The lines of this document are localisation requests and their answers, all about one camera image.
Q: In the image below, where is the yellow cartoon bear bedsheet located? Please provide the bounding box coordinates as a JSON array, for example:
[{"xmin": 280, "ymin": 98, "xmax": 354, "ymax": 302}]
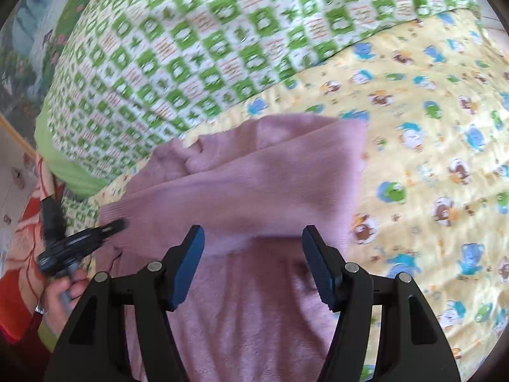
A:
[{"xmin": 63, "ymin": 10, "xmax": 509, "ymax": 382}]

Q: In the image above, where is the green frog pattern quilt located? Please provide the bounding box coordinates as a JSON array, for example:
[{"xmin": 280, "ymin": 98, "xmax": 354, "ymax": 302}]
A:
[{"xmin": 34, "ymin": 0, "xmax": 477, "ymax": 197}]

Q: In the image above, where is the pink knit sweater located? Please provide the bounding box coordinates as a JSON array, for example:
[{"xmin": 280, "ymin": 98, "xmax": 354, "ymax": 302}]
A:
[{"xmin": 94, "ymin": 114, "xmax": 367, "ymax": 381}]

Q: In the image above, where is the orange floral blanket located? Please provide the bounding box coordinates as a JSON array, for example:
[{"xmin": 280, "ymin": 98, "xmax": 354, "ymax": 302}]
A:
[{"xmin": 0, "ymin": 154, "xmax": 63, "ymax": 343}]

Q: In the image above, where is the person's left hand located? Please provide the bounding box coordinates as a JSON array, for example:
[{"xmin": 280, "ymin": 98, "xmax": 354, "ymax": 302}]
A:
[{"xmin": 43, "ymin": 268, "xmax": 90, "ymax": 337}]

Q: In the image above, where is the landscape painting with gold frame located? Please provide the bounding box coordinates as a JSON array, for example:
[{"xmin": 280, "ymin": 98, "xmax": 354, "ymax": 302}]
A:
[{"xmin": 1, "ymin": 0, "xmax": 90, "ymax": 148}]

